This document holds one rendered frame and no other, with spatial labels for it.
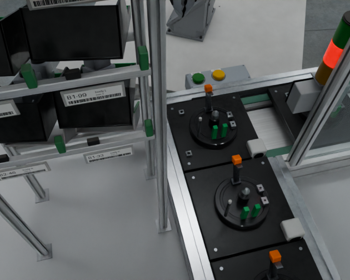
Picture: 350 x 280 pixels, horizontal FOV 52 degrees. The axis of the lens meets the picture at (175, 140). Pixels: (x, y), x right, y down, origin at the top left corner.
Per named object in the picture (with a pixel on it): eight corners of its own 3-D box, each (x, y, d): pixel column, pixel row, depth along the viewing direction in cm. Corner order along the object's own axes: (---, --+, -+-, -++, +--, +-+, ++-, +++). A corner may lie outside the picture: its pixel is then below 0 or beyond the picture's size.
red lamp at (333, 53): (318, 54, 75) (327, 35, 71) (340, 50, 76) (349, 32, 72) (330, 71, 73) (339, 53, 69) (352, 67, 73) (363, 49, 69)
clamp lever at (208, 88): (204, 108, 107) (203, 84, 103) (210, 106, 108) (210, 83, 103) (208, 113, 104) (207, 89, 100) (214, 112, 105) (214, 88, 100)
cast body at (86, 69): (105, 72, 88) (101, 43, 84) (116, 76, 85) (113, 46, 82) (75, 81, 83) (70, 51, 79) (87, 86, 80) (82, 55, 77)
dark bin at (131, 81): (83, 74, 88) (78, 44, 85) (136, 71, 89) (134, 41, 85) (59, 129, 64) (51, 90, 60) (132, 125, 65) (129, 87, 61)
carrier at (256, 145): (164, 109, 113) (164, 81, 102) (236, 96, 116) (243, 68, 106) (183, 175, 100) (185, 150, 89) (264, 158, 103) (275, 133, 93)
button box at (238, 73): (184, 86, 125) (185, 73, 120) (241, 76, 128) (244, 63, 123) (189, 101, 121) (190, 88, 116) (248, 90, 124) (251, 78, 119)
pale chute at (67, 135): (43, 127, 104) (41, 111, 103) (89, 125, 104) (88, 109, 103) (3, 146, 76) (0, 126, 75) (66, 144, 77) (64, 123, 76)
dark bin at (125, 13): (68, 19, 75) (61, -20, 71) (131, 17, 76) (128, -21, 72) (30, 62, 51) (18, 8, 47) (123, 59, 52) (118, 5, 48)
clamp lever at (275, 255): (266, 273, 81) (268, 250, 76) (274, 270, 81) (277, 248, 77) (273, 286, 78) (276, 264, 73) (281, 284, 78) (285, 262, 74)
